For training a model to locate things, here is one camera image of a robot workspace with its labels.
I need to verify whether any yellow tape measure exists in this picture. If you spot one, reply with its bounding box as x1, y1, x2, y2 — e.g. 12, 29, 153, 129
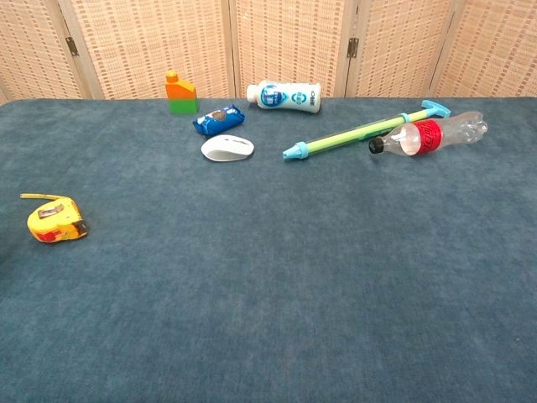
19, 192, 90, 244

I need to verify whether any white computer mouse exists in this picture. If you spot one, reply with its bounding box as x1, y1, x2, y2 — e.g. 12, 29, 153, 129
200, 133, 255, 162

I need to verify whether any blue tablecloth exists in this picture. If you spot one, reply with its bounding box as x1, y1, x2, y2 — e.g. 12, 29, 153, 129
0, 97, 537, 403

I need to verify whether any green blue toy water pump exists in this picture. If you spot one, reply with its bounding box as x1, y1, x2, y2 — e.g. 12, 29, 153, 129
281, 99, 452, 163

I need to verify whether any blue cookie pack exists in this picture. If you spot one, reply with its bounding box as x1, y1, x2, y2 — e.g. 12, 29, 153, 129
191, 103, 247, 137

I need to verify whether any white blue drink bottle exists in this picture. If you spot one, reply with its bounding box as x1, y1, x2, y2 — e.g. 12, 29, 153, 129
246, 79, 323, 114

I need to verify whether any orange green toy bottle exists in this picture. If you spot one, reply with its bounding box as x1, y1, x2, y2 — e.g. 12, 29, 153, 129
164, 70, 201, 116

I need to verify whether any clear red-label soda bottle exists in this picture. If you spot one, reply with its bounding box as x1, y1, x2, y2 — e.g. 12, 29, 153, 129
368, 110, 489, 158

